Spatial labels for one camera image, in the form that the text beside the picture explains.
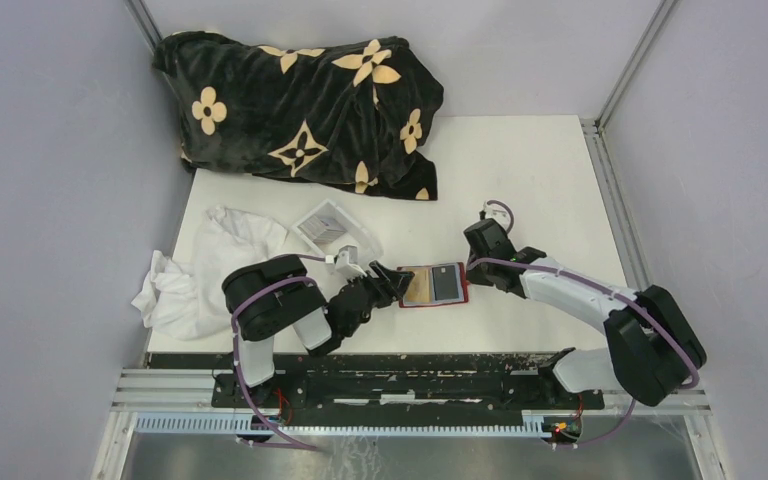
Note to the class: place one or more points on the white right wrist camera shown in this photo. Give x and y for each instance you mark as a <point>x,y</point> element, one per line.
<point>492,211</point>

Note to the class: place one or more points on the red leather card holder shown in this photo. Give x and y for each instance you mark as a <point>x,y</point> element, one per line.
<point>464,286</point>

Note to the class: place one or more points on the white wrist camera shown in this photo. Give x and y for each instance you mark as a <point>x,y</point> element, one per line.
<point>492,211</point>
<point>346,263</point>

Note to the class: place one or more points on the white plastic card box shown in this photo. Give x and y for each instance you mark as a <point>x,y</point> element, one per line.
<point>369,247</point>

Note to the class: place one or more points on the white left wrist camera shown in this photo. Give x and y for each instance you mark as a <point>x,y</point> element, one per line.
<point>346,263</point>

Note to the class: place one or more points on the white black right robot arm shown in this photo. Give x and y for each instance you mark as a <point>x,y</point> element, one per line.
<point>651,350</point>

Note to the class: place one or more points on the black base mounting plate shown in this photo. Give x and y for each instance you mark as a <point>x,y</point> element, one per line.
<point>404,390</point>

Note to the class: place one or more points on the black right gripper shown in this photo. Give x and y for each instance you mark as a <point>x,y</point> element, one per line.
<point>474,276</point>

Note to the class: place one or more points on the white crumpled cloth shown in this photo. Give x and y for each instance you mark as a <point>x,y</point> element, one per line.
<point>185,301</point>

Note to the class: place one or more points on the stack of cards in box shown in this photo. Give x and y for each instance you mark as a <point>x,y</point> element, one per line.
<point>321,230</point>

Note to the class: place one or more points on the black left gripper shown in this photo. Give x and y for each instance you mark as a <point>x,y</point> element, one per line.
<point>390,285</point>

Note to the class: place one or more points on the black floral blanket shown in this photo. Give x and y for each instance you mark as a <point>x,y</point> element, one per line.
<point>351,117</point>

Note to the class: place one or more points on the black credit card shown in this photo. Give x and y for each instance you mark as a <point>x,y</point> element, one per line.
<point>446,283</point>

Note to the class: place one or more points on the aluminium frame rail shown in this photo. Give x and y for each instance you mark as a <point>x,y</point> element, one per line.
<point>596,133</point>

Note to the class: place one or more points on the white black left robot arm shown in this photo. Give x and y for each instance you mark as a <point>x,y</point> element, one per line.
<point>266,298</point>

